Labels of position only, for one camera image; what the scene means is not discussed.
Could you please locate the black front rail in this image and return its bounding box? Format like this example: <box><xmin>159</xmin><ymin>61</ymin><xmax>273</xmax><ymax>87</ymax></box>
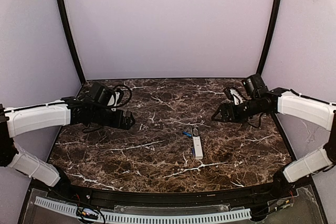
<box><xmin>31</xmin><ymin>176</ymin><xmax>297</xmax><ymax>209</ymax></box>

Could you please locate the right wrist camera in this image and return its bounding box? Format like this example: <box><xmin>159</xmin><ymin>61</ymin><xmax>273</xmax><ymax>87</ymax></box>
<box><xmin>224</xmin><ymin>87</ymin><xmax>246</xmax><ymax>105</ymax></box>

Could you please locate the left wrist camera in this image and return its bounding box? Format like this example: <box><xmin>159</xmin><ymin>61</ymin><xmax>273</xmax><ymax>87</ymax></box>
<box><xmin>87</xmin><ymin>82</ymin><xmax>124</xmax><ymax>111</ymax></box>

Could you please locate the left grey cable duct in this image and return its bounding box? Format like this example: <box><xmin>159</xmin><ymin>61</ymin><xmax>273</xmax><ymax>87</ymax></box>
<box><xmin>34</xmin><ymin>196</ymin><xmax>106</xmax><ymax>222</ymax></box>

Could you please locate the black frame post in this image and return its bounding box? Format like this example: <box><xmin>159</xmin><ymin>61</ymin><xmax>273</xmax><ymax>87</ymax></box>
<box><xmin>256</xmin><ymin>0</ymin><xmax>281</xmax><ymax>75</ymax></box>
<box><xmin>56</xmin><ymin>0</ymin><xmax>86</xmax><ymax>85</ymax></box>

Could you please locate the grey cable duct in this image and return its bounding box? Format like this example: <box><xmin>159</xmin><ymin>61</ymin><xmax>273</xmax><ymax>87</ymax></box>
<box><xmin>101</xmin><ymin>209</ymin><xmax>251</xmax><ymax>224</ymax></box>
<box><xmin>34</xmin><ymin>196</ymin><xmax>106</xmax><ymax>222</ymax></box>

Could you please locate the right black frame post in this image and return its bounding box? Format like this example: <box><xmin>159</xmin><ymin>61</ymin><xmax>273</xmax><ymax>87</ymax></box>
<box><xmin>256</xmin><ymin>0</ymin><xmax>281</xmax><ymax>75</ymax></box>

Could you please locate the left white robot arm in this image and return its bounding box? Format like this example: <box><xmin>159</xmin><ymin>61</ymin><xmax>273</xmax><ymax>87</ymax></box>
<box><xmin>1</xmin><ymin>97</ymin><xmax>135</xmax><ymax>187</ymax></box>

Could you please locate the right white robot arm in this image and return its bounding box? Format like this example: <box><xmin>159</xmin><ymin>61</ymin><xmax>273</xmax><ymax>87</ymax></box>
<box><xmin>211</xmin><ymin>88</ymin><xmax>335</xmax><ymax>198</ymax></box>

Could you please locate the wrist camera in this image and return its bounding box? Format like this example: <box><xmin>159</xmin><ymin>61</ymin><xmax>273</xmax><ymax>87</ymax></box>
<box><xmin>87</xmin><ymin>82</ymin><xmax>124</xmax><ymax>111</ymax></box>
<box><xmin>224</xmin><ymin>87</ymin><xmax>246</xmax><ymax>105</ymax></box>

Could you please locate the white remote control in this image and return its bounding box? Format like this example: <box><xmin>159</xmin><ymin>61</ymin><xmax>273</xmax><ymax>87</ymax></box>
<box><xmin>191</xmin><ymin>126</ymin><xmax>204</xmax><ymax>160</ymax></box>

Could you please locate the right grey cable duct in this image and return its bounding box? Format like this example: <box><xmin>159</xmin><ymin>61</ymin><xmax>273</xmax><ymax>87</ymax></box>
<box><xmin>101</xmin><ymin>209</ymin><xmax>251</xmax><ymax>224</ymax></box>

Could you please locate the left black frame post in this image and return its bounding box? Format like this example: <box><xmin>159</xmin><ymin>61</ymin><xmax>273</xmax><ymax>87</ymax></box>
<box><xmin>56</xmin><ymin>0</ymin><xmax>86</xmax><ymax>85</ymax></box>

